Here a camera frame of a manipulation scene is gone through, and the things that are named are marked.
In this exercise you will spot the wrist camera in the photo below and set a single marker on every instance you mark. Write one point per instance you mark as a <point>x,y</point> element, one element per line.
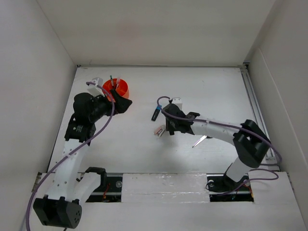
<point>177,101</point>
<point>94,89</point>

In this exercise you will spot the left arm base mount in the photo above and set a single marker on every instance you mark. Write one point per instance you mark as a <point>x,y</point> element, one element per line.
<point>110,193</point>

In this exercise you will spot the blue cap black highlighter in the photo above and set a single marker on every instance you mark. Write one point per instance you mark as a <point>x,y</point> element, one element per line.
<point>156,113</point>

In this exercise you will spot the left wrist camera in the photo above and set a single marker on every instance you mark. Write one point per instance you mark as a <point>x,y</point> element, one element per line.
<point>94,89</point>

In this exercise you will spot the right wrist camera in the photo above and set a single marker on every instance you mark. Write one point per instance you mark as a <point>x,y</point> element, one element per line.
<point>177,101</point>

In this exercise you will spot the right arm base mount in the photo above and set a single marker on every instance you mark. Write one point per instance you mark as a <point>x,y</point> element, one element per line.
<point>222,190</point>

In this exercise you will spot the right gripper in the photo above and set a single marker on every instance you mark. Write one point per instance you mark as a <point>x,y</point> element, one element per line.
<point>169,126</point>

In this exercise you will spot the aluminium rail right edge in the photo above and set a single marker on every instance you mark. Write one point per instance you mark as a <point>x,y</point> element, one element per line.
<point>252,97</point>

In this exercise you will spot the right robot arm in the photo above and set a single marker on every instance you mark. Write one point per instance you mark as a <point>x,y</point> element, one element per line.
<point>250,142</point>

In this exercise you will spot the black handled scissors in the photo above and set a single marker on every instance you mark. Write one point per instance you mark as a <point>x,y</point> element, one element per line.
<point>201,140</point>

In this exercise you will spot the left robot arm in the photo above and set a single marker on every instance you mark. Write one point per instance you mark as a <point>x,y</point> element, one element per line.
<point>61,206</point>

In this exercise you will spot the orange round organizer container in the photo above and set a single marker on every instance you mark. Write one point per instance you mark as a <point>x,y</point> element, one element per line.
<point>122,90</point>

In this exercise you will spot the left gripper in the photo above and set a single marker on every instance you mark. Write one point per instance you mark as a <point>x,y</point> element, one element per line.
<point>121,104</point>

